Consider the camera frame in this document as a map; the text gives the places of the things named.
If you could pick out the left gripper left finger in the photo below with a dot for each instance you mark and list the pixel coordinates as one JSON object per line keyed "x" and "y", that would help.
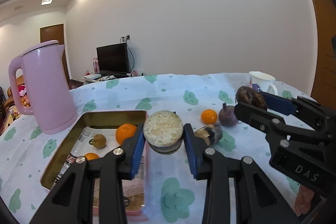
{"x": 50, "y": 213}

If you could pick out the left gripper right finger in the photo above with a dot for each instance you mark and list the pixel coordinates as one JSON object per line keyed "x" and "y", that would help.
{"x": 257, "y": 199}

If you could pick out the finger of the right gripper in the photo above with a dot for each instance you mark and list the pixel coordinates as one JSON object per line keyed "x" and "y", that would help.
{"x": 305, "y": 109}
{"x": 268, "y": 123}

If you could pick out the purple round radish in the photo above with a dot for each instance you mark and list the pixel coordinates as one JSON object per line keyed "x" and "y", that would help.
{"x": 227, "y": 116}

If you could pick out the dark sugarcane piece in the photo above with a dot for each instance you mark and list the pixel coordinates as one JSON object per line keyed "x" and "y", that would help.
{"x": 211, "y": 133}

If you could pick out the small orange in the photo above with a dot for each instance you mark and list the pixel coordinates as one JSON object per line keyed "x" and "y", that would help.
{"x": 209, "y": 116}

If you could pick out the medium orange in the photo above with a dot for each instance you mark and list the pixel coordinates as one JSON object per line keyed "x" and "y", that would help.
{"x": 91, "y": 156}

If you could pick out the brown longan fruit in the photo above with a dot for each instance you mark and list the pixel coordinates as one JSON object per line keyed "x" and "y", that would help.
{"x": 99, "y": 141}

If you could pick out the large orange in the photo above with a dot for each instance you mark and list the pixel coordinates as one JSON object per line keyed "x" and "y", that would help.
{"x": 125, "y": 131}

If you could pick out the cut sugarcane piece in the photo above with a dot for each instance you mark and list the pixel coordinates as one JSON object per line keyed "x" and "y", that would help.
{"x": 163, "y": 131}

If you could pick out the right human hand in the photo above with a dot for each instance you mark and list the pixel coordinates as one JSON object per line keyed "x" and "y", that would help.
{"x": 303, "y": 200}

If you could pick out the white floral mug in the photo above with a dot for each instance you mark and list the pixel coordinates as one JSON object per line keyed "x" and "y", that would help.
{"x": 262, "y": 82}

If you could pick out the pink metal tin box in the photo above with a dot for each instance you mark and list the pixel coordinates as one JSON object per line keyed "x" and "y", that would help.
{"x": 78, "y": 142}

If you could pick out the pink electric kettle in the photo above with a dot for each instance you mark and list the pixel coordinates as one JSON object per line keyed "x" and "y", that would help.
{"x": 49, "y": 95}

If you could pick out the tv stand with clutter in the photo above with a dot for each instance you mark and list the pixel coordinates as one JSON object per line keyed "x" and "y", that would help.
{"x": 100, "y": 77}

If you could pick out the black television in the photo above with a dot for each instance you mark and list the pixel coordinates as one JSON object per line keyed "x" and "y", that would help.
{"x": 113, "y": 58}

